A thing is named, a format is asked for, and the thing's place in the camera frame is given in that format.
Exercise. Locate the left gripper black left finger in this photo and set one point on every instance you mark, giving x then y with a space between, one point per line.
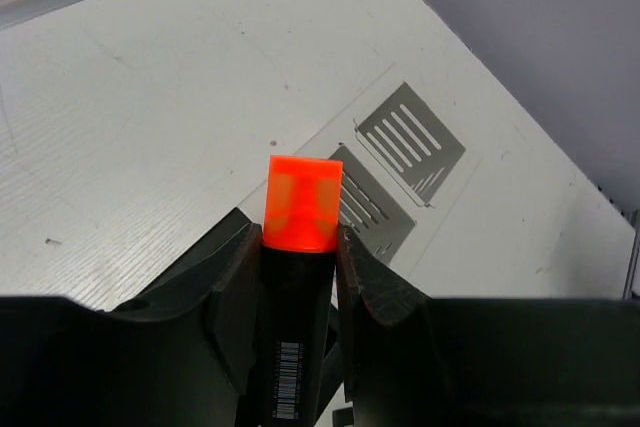
177 354

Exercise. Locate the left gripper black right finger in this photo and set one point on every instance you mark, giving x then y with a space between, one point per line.
413 360

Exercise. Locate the orange cap black highlighter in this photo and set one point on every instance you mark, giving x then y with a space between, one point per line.
297 260

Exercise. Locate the white double pen holder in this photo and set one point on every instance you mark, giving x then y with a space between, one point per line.
404 167

